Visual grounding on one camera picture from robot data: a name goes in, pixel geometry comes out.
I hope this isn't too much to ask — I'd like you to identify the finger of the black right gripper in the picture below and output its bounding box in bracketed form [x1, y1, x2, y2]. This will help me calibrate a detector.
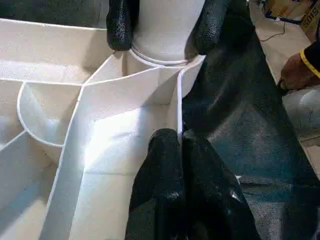
[192, 0, 232, 56]
[106, 0, 141, 52]

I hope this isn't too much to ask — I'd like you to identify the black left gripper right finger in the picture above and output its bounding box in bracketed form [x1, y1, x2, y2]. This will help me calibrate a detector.
[182, 129, 261, 240]

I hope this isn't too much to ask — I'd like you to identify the white plastic table top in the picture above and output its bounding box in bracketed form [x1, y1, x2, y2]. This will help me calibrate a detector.
[0, 18, 207, 240]

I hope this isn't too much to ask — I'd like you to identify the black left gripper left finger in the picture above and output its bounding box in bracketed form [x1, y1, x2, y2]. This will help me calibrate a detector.
[124, 128, 187, 240]

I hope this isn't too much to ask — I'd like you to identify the bare person hand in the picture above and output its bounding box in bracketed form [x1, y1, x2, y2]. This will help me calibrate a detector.
[278, 52, 319, 93]

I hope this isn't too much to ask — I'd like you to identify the brown cardboard box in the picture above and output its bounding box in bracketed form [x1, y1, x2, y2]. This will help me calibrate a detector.
[264, 0, 320, 32]

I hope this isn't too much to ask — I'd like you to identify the thin floor cable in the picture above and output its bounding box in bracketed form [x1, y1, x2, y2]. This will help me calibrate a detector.
[256, 2, 289, 44]

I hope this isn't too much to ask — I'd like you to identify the black work mat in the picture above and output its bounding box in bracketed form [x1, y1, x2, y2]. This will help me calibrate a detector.
[0, 0, 320, 240]

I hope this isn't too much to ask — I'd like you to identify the black sleeve with yellow band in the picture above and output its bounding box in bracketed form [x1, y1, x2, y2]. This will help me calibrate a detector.
[298, 37, 320, 81]

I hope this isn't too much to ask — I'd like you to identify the white plastic table leg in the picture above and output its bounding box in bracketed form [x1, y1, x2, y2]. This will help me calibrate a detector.
[130, 0, 208, 66]

